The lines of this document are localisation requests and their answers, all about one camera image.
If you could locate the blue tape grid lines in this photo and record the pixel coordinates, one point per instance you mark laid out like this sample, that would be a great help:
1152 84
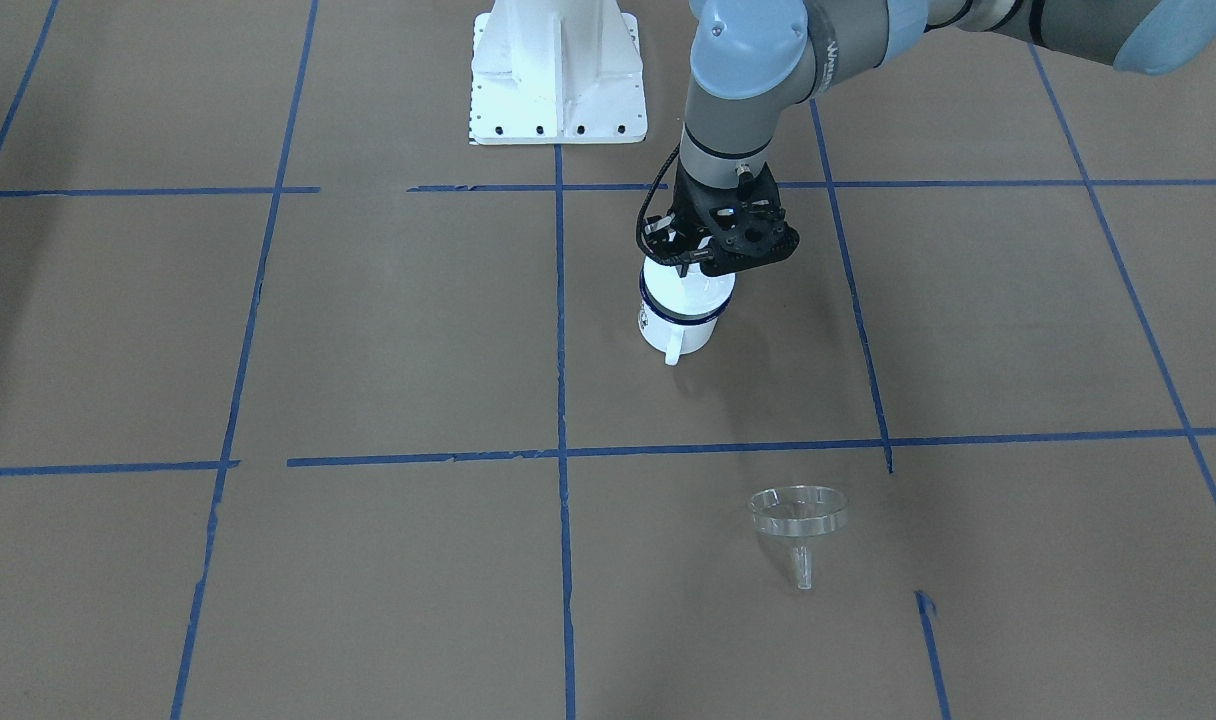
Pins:
560 400

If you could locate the white enamel mug blue rim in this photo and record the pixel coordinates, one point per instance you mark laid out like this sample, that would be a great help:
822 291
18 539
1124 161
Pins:
675 337

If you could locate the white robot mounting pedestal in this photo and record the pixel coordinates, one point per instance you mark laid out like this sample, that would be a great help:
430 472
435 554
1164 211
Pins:
556 72

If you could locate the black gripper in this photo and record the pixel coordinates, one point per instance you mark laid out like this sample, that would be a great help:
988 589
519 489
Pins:
667 238

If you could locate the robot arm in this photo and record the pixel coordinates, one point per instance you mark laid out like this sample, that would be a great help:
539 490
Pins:
752 60

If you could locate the white ceramic lid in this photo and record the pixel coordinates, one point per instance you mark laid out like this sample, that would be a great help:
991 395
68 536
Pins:
684 296

